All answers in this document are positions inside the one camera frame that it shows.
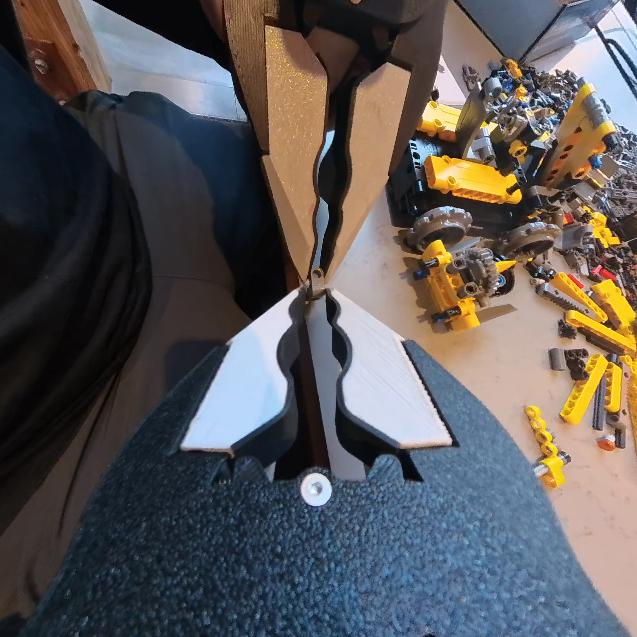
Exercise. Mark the yellow grey wheel assembly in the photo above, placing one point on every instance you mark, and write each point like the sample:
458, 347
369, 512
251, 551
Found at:
458, 284

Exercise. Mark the wooden table leg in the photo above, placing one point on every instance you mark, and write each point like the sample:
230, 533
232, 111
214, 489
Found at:
60, 40

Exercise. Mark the dark blue cardboard box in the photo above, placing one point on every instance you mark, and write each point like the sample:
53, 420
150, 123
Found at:
537, 20

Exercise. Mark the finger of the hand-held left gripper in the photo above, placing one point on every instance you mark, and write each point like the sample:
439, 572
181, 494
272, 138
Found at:
373, 139
294, 129

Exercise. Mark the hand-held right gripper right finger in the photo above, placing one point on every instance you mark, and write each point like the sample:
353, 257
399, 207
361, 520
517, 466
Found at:
393, 393

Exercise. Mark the pile of toy parts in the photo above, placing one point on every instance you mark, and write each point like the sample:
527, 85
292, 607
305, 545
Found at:
597, 328

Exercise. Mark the small yellow toy beam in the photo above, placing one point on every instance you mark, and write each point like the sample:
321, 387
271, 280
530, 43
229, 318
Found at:
545, 438

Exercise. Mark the person's black top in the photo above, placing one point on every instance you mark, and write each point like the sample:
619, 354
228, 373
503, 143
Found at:
60, 279

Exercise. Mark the small grey connector piece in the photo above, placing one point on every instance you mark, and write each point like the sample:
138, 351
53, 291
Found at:
317, 277

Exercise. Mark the yellow black toy vehicle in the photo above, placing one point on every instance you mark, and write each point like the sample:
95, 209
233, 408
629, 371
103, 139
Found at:
468, 169

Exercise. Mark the grey desk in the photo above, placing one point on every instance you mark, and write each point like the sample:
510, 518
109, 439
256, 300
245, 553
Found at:
448, 398

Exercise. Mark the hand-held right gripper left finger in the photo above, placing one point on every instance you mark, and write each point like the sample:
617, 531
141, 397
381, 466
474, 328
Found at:
244, 393

